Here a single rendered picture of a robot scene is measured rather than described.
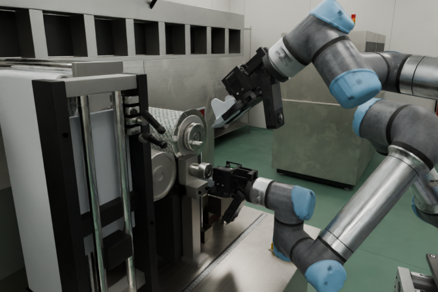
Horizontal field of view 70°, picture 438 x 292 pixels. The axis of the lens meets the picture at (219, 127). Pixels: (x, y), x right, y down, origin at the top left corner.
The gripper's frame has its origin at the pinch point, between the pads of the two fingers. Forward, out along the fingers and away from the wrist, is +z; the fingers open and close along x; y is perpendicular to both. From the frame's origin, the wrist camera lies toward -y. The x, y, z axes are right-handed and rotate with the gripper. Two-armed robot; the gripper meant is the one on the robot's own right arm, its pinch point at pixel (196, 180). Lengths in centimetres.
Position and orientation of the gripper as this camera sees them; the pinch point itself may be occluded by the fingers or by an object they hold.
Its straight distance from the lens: 97.0
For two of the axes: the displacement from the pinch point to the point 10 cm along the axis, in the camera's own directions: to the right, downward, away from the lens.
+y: 0.0, -9.7, -2.4
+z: -8.3, -1.3, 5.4
